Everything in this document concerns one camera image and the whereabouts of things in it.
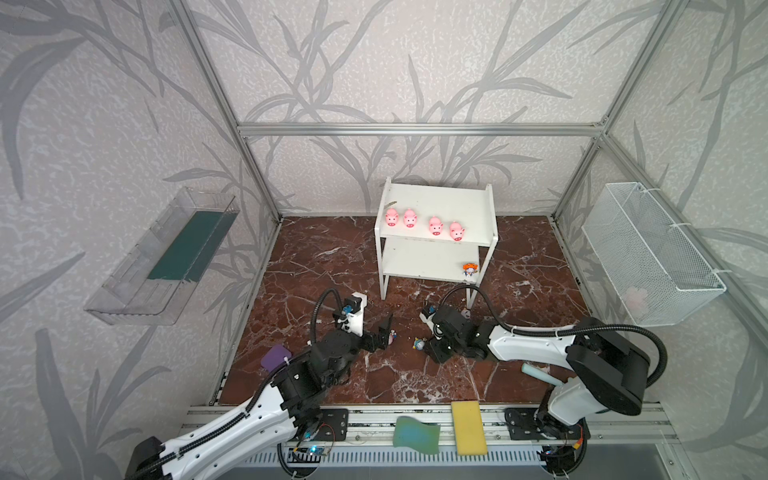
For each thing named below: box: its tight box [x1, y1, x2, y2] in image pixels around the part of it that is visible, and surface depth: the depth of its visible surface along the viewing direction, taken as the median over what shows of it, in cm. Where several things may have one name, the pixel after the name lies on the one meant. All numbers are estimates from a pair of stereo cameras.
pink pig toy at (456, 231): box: [449, 221, 465, 242], surface depth 71 cm
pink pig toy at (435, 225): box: [429, 216, 444, 236], surface depth 72 cm
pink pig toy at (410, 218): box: [403, 208, 418, 229], surface depth 74 cm
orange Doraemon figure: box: [462, 263, 479, 276], surface depth 84 cm
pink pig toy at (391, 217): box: [385, 208, 399, 227], surface depth 74 cm
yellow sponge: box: [451, 401, 487, 455], surface depth 74 cm
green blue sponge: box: [393, 416, 441, 455], surface depth 73 cm
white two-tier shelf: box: [374, 177, 498, 309], surface depth 79 cm
